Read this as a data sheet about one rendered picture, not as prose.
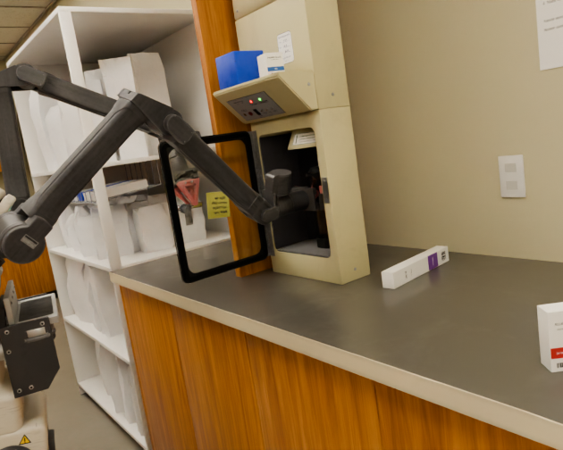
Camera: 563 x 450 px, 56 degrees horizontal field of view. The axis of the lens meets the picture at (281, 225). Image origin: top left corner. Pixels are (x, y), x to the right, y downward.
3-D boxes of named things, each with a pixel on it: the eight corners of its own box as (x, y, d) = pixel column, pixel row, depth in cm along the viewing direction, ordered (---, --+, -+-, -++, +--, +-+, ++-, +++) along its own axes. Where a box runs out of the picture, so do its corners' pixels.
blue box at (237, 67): (248, 88, 157) (243, 57, 156) (268, 82, 149) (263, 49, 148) (219, 90, 152) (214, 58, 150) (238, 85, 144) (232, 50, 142)
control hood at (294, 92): (249, 123, 162) (244, 90, 160) (319, 109, 136) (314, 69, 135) (217, 127, 155) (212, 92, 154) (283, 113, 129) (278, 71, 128)
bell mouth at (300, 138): (320, 144, 167) (317, 126, 166) (360, 138, 153) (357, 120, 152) (275, 151, 157) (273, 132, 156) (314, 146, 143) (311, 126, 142)
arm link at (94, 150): (129, 71, 114) (149, 77, 107) (169, 115, 123) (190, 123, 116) (-20, 233, 106) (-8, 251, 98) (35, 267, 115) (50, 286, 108)
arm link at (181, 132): (138, 120, 119) (161, 129, 111) (154, 100, 120) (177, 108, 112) (247, 219, 148) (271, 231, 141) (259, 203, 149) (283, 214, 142)
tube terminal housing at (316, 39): (330, 253, 184) (298, 21, 172) (403, 262, 158) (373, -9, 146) (273, 271, 170) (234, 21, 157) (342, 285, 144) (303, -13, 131)
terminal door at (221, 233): (269, 258, 167) (249, 129, 160) (183, 285, 148) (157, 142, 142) (267, 257, 167) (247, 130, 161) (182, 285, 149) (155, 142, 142)
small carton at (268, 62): (276, 79, 143) (273, 55, 142) (285, 75, 138) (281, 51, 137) (260, 79, 140) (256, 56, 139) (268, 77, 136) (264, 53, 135)
